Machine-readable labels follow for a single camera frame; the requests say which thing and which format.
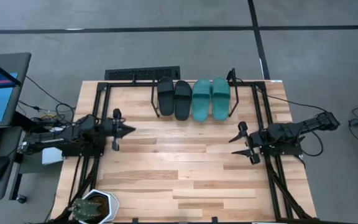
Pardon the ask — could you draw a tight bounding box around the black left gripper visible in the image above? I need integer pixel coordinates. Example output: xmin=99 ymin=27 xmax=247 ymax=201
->
xmin=103 ymin=108 xmax=137 ymax=152

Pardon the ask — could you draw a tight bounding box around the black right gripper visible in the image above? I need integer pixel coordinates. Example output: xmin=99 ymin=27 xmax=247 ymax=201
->
xmin=228 ymin=121 xmax=265 ymax=166

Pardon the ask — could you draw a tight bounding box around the teal slide sandal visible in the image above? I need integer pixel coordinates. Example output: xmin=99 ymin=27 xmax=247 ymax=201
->
xmin=191 ymin=78 xmax=213 ymax=123
xmin=211 ymin=77 xmax=231 ymax=122

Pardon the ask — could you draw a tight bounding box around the black slide sandal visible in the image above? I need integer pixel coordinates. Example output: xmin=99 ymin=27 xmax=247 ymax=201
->
xmin=173 ymin=80 xmax=193 ymax=122
xmin=157 ymin=77 xmax=176 ymax=117

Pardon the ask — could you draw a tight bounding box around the black keyboard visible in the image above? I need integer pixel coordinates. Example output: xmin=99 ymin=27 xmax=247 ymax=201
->
xmin=104 ymin=65 xmax=181 ymax=81

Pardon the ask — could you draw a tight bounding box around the white hexagonal planter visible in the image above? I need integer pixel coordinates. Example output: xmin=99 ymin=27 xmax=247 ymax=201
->
xmin=81 ymin=189 xmax=120 ymax=224

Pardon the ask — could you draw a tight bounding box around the white paper sheet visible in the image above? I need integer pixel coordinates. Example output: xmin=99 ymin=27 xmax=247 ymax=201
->
xmin=41 ymin=146 xmax=65 ymax=166

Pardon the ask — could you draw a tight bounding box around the green cactus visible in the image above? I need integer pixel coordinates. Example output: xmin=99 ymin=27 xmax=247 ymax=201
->
xmin=70 ymin=198 xmax=104 ymax=222

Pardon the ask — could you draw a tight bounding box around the grey laptop with blue screen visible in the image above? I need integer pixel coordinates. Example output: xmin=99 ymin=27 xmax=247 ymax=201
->
xmin=0 ymin=52 xmax=32 ymax=130

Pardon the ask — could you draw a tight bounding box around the thin black monitor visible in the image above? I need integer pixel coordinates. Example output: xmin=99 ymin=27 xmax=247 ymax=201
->
xmin=0 ymin=52 xmax=23 ymax=87

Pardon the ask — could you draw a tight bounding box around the wooden shelf with black frame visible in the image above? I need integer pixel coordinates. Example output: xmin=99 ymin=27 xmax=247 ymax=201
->
xmin=150 ymin=68 xmax=239 ymax=118

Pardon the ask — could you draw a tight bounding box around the black metal table frame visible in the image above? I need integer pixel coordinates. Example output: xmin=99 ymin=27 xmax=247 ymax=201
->
xmin=53 ymin=79 xmax=319 ymax=223

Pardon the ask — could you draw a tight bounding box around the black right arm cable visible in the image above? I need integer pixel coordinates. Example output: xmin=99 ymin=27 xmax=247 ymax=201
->
xmin=256 ymin=88 xmax=326 ymax=157

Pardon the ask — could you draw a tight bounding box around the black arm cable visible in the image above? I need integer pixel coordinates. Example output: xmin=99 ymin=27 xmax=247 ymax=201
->
xmin=54 ymin=102 xmax=105 ymax=125
xmin=256 ymin=88 xmax=326 ymax=157

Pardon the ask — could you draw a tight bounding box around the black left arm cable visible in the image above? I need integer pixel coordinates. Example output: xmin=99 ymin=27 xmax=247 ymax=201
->
xmin=54 ymin=102 xmax=105 ymax=125

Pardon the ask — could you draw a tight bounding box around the tangled cable bundle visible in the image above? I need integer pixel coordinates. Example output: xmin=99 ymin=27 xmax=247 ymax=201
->
xmin=29 ymin=113 xmax=74 ymax=129

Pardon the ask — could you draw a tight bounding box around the thin black floor cable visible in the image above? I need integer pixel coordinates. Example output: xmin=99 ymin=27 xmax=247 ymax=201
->
xmin=25 ymin=75 xmax=76 ymax=110

